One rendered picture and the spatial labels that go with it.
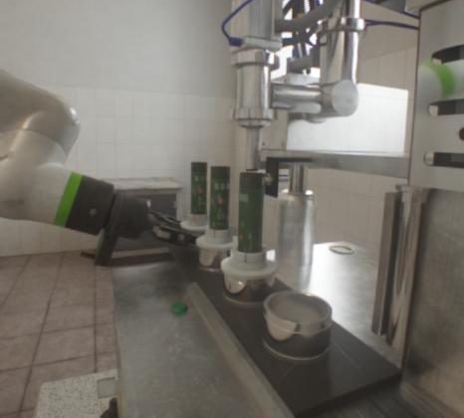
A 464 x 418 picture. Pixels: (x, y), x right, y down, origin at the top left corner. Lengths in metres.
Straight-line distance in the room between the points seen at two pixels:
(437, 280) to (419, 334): 0.05
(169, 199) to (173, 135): 0.97
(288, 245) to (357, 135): 0.22
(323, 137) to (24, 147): 0.46
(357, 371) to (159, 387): 0.17
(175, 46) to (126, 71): 0.65
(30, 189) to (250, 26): 0.37
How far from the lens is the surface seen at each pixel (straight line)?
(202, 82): 4.11
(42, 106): 0.61
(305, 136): 0.51
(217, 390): 0.31
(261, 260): 0.40
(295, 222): 0.55
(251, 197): 0.38
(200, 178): 0.59
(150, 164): 3.90
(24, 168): 0.54
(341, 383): 0.32
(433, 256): 0.29
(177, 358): 0.35
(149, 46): 4.05
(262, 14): 0.40
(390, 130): 0.64
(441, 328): 0.30
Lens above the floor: 1.23
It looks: 7 degrees down
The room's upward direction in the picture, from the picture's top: 1 degrees clockwise
